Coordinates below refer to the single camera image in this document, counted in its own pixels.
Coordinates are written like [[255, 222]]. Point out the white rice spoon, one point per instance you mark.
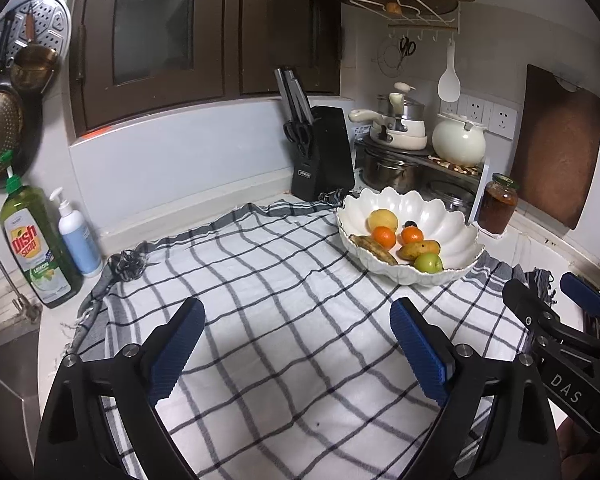
[[449, 87]]

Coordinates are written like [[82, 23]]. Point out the black knife block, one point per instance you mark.
[[325, 164]]

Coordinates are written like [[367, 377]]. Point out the brown window frame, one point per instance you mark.
[[129, 58]]

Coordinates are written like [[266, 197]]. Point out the black kitchen scissors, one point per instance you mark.
[[300, 134]]

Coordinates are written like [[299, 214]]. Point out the checkered white kitchen cloth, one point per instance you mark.
[[297, 373]]

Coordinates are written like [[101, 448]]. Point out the blue pump soap bottle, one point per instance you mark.
[[77, 236]]

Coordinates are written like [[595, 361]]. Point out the white wire hook rack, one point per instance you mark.
[[413, 15]]

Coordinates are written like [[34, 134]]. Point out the steel sink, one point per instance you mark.
[[19, 411]]

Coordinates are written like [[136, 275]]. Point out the brass small saucepan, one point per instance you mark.
[[33, 65]]

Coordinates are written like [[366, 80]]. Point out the small orange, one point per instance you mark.
[[411, 235]]

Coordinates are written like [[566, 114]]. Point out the dark shelf rack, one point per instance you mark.
[[457, 191]]

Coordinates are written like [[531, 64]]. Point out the wooden trivet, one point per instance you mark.
[[469, 171]]

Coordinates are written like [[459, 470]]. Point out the green dish soap bottle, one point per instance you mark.
[[36, 245]]

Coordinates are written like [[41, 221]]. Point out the white wall socket strip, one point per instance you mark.
[[499, 119]]

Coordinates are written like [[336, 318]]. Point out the green apple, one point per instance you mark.
[[429, 262]]

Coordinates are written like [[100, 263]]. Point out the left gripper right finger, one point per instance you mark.
[[520, 438]]

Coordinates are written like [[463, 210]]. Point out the hanging black scissors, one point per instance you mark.
[[407, 47]]

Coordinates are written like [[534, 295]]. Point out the brown wooden cutting board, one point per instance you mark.
[[557, 147]]

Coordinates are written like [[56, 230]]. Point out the large orange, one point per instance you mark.
[[384, 236]]

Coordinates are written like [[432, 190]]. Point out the cream ceramic pot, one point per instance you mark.
[[459, 140]]

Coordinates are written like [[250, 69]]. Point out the cream saucepan with handle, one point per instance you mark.
[[395, 132]]

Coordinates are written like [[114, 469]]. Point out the yellow lemon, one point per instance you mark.
[[382, 218]]

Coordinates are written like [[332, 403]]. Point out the steel pot under rack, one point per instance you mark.
[[381, 172]]

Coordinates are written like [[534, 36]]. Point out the steel lidded milk pot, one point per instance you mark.
[[403, 113]]

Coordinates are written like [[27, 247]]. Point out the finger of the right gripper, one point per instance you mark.
[[545, 329], [581, 292]]

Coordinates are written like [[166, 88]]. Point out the glass jar of preserves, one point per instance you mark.
[[498, 204]]

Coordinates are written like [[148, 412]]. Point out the brown spotted banana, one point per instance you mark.
[[367, 243]]

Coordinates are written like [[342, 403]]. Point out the white scalloped fruit bowl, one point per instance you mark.
[[460, 249]]

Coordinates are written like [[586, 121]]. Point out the right hand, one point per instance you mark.
[[579, 453]]

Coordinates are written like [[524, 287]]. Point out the perforated steel tray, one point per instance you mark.
[[52, 30]]

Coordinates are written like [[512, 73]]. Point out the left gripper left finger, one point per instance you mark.
[[75, 441]]

